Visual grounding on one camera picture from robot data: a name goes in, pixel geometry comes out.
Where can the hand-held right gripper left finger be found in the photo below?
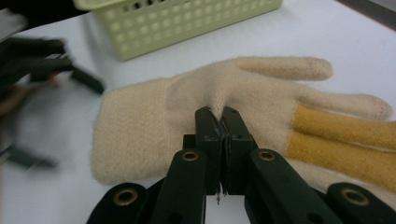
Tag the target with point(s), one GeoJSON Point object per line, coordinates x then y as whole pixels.
{"type": "Point", "coordinates": [211, 146]}

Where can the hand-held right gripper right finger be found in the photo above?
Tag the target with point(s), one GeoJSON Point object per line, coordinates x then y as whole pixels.
{"type": "Point", "coordinates": [236, 146]}

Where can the light green plastic basket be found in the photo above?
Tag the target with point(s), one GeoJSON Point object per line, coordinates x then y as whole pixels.
{"type": "Point", "coordinates": [174, 31]}

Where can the cream knit glove orange fingers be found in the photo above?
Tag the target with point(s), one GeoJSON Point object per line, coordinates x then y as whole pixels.
{"type": "Point", "coordinates": [140, 130]}

